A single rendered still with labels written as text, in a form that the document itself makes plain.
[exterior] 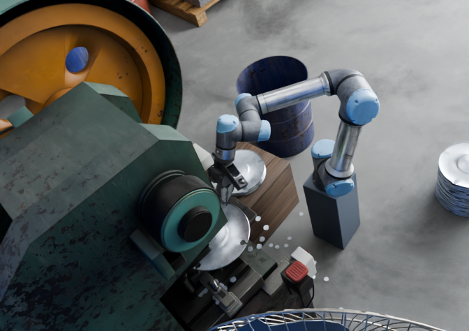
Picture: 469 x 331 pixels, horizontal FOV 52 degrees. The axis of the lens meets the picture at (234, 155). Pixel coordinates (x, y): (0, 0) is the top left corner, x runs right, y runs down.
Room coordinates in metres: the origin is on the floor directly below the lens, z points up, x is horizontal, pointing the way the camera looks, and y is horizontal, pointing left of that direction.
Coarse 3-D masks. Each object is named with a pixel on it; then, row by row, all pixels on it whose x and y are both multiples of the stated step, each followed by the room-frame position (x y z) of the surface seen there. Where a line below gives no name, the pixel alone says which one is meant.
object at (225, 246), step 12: (228, 204) 1.16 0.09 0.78; (228, 216) 1.10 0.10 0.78; (240, 216) 1.08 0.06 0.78; (228, 228) 1.05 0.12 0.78; (240, 228) 1.03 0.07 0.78; (216, 240) 1.02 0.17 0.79; (228, 240) 1.00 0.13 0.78; (240, 240) 0.98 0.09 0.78; (216, 252) 0.97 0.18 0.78; (228, 252) 0.95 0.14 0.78; (240, 252) 0.94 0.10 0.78; (204, 264) 0.94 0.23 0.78; (216, 264) 0.93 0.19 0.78; (228, 264) 0.91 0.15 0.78
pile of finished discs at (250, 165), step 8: (240, 152) 1.78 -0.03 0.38; (248, 152) 1.76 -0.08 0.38; (240, 160) 1.72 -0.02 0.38; (248, 160) 1.70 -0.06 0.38; (256, 160) 1.68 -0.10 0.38; (240, 168) 1.66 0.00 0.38; (248, 168) 1.65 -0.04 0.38; (256, 168) 1.63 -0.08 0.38; (264, 168) 1.61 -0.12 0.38; (248, 176) 1.60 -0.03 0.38; (256, 176) 1.58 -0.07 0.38; (264, 176) 1.58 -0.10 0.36; (216, 184) 1.62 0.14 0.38; (248, 184) 1.55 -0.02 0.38; (256, 184) 1.53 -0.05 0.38; (232, 192) 1.54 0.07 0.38; (240, 192) 1.52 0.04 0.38; (248, 192) 1.51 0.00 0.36
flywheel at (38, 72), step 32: (32, 0) 1.40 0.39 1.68; (64, 0) 1.39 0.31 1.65; (0, 32) 1.27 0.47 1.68; (32, 32) 1.30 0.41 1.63; (64, 32) 1.38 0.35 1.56; (96, 32) 1.42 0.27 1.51; (128, 32) 1.42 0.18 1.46; (0, 64) 1.28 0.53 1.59; (32, 64) 1.31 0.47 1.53; (64, 64) 1.35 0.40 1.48; (96, 64) 1.39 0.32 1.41; (128, 64) 1.44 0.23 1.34; (160, 64) 1.45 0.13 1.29; (0, 96) 1.26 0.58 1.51; (32, 96) 1.29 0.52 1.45; (128, 96) 1.41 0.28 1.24; (160, 96) 1.42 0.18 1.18; (0, 128) 1.23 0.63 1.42
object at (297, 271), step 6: (294, 264) 0.83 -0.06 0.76; (300, 264) 0.82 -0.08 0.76; (288, 270) 0.82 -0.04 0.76; (294, 270) 0.81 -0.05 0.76; (300, 270) 0.80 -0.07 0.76; (306, 270) 0.79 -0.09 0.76; (288, 276) 0.80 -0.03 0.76; (294, 276) 0.79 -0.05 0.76; (300, 276) 0.78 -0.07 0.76; (294, 282) 0.77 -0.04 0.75
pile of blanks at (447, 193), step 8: (440, 176) 1.31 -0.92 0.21; (440, 184) 1.31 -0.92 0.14; (448, 184) 1.25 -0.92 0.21; (440, 192) 1.30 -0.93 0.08; (448, 192) 1.25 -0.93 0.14; (456, 192) 1.21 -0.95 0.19; (464, 192) 1.18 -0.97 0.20; (440, 200) 1.29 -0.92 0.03; (448, 200) 1.24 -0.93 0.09; (456, 200) 1.21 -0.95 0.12; (464, 200) 1.18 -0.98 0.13; (448, 208) 1.23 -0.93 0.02; (456, 208) 1.20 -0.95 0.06; (464, 208) 1.18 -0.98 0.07
